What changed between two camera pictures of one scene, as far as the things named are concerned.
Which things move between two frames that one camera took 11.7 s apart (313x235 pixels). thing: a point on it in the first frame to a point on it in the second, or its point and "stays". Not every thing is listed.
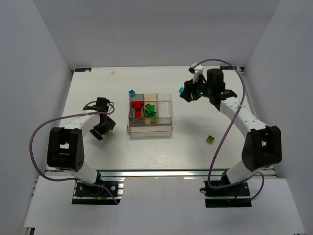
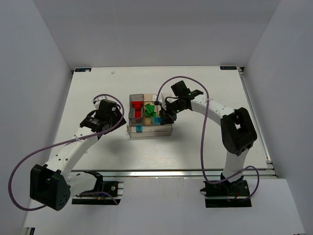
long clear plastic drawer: x=142 y=128 stays
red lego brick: x=138 y=114 stays
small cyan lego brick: x=131 y=93 to x=139 y=128
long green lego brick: x=150 y=107 stays
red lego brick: x=137 y=105 stays
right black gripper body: x=190 y=91 to x=167 y=113
